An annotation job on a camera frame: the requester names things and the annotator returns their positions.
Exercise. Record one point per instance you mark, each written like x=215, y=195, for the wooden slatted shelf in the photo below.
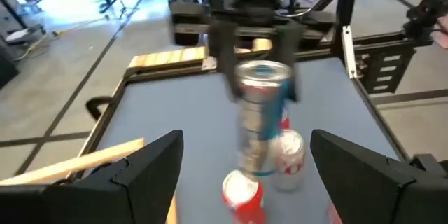
x=87, y=161

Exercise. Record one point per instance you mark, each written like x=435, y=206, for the black slotted panel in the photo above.
x=388, y=70

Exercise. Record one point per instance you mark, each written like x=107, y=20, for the blue silver Red Bull can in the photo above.
x=260, y=112

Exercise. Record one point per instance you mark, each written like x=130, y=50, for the silver Diet Coke can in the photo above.
x=288, y=161

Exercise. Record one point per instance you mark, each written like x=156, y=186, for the silver mounting bracket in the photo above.
x=350, y=52
x=209, y=63

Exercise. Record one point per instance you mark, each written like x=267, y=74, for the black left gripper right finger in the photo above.
x=378, y=196

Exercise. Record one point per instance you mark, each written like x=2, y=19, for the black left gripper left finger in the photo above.
x=105, y=199

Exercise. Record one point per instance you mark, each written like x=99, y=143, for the red Fanta strawberry can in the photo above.
x=285, y=123
x=245, y=203

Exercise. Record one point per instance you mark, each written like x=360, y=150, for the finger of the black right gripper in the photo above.
x=225, y=52
x=292, y=52

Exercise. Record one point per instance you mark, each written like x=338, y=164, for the black hook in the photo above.
x=91, y=106

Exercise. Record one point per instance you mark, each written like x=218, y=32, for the person's hand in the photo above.
x=442, y=35

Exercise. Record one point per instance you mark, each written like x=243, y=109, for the black diagonal frame strut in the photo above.
x=344, y=7

